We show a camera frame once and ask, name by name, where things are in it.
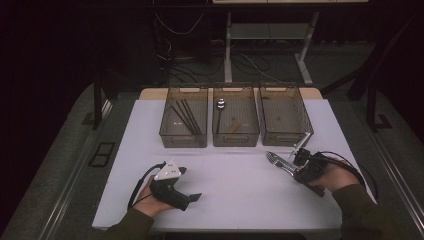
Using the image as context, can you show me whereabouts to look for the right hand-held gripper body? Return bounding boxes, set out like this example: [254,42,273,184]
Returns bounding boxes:
[289,132,331,184]

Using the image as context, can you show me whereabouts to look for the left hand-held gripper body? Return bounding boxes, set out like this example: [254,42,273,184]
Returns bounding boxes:
[149,159,192,212]

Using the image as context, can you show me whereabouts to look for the fork with wooden handle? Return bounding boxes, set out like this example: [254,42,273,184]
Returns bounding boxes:
[270,157,326,198]

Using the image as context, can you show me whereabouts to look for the knife with wooden handle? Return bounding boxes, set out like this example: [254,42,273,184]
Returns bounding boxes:
[265,150,296,173]

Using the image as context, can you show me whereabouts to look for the grey mesh bin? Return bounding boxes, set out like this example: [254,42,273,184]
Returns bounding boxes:
[258,82,315,147]
[158,83,209,149]
[212,83,260,148]

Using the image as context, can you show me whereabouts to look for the black chopsticks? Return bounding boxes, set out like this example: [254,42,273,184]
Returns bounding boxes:
[175,100,199,135]

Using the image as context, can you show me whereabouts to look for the long-handled dark metal spoon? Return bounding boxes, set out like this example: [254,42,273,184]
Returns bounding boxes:
[214,97,227,135]

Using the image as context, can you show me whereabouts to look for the person's left hand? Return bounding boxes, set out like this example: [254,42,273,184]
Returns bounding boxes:
[132,175,175,219]

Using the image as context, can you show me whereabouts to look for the person's right hand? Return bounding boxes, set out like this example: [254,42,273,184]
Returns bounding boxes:
[308,159,362,195]

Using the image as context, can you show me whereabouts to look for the white table mat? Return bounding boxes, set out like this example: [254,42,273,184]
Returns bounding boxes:
[92,98,389,234]

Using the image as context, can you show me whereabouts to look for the black metal stand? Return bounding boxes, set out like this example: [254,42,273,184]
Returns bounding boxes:
[365,83,394,133]
[81,74,113,131]

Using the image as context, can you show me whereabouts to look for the left hand-held gripper cable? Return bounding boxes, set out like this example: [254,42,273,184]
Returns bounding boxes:
[128,161,167,210]

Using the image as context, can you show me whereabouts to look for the hand-held gripper cable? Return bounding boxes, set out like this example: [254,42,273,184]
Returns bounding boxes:
[128,161,167,210]
[316,150,368,184]

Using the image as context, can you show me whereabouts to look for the right hand-held gripper cable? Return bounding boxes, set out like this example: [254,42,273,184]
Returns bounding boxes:
[316,150,368,184]

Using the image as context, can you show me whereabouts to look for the thin black cable loop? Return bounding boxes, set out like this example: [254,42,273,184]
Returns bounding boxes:
[361,164,380,203]

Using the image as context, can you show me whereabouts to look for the metal floor rail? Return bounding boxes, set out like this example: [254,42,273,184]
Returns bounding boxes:
[368,131,424,229]
[46,99,113,240]

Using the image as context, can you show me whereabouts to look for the black floor frame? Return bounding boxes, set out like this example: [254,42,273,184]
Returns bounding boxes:
[87,141,116,168]

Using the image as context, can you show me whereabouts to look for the white metal desk frame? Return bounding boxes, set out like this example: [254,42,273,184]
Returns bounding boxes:
[212,0,369,87]

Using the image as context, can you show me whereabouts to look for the white hanging cable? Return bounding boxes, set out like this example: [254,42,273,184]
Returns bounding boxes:
[154,11,205,36]

